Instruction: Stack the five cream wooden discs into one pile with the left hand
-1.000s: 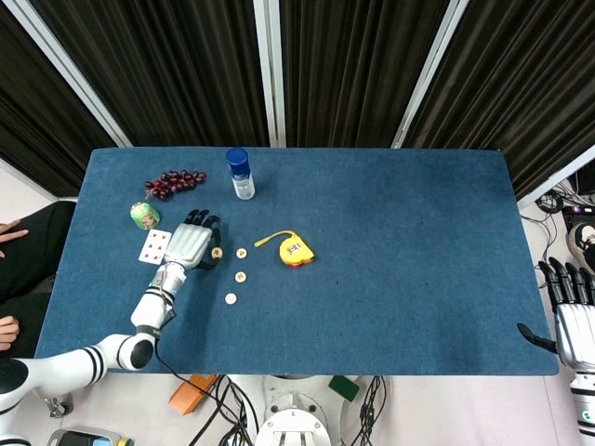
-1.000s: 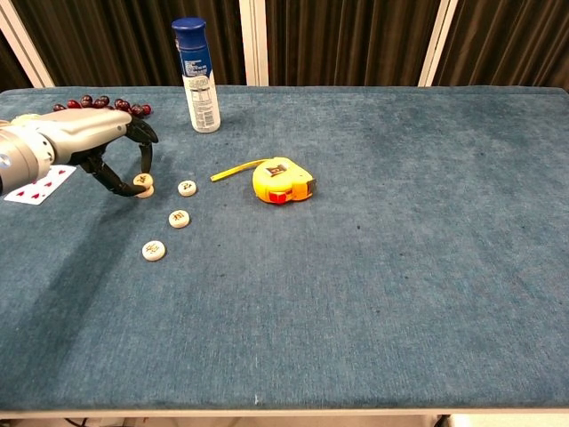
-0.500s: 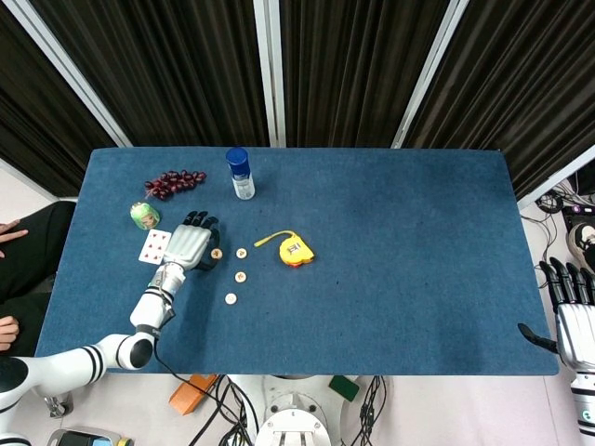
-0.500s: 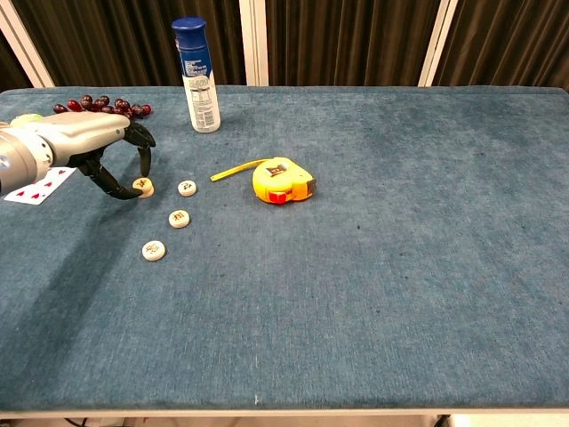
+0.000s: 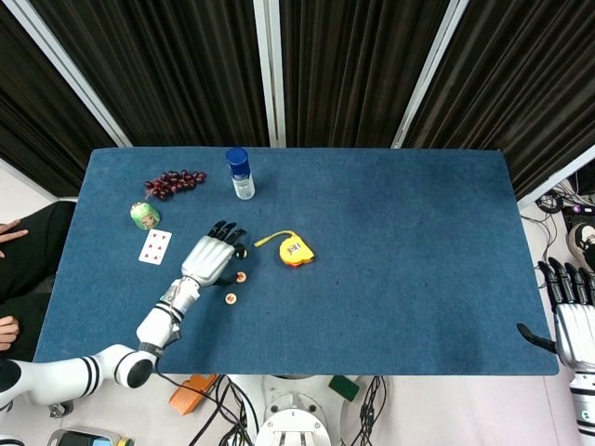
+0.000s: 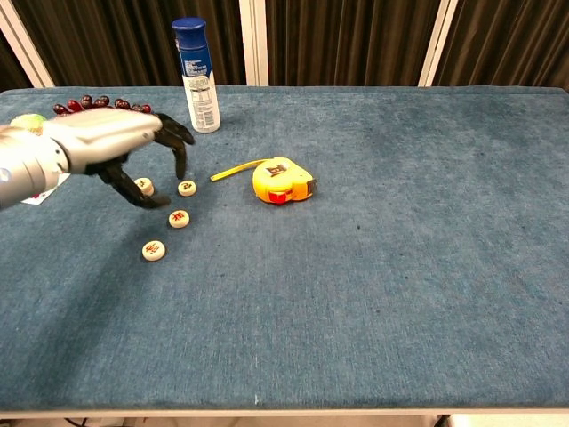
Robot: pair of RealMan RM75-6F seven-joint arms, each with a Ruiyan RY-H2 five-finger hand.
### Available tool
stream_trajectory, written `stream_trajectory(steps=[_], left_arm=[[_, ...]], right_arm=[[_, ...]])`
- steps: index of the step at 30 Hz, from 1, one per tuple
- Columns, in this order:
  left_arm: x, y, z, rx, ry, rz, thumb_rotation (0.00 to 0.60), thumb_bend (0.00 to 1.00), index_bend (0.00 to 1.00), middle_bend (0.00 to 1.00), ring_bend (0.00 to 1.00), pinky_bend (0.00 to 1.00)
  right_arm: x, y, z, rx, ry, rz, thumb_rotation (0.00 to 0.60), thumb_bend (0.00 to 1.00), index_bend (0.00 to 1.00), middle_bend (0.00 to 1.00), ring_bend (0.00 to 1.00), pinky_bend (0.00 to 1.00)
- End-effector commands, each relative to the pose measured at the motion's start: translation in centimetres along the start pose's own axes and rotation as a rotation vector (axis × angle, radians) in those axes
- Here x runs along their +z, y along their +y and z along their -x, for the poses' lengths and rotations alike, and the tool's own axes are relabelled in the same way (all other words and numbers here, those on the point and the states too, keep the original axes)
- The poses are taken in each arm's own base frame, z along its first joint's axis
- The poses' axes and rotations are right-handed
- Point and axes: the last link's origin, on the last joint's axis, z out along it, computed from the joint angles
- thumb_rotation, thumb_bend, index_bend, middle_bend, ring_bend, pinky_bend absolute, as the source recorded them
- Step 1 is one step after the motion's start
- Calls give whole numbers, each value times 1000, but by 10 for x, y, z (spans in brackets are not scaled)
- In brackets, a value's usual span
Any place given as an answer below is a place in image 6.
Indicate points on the white frame post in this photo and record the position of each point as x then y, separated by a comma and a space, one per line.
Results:
438, 44
23, 44
253, 44

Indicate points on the seven of hearts playing card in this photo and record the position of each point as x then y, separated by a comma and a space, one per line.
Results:
37, 198

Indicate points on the green doll face figure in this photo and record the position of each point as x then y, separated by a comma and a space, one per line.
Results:
26, 120

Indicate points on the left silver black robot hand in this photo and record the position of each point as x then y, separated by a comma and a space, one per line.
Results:
102, 133

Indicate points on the yellow tape measure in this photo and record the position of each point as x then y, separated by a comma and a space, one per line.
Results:
275, 178

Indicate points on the dark pleated curtain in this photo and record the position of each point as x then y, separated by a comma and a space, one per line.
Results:
511, 40
9, 66
111, 40
347, 40

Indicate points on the red grape bunch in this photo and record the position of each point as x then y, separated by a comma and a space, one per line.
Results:
73, 106

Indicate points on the white bottle with blue cap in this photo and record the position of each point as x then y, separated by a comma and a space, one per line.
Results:
200, 89

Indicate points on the blue table cloth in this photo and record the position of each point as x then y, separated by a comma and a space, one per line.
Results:
355, 267

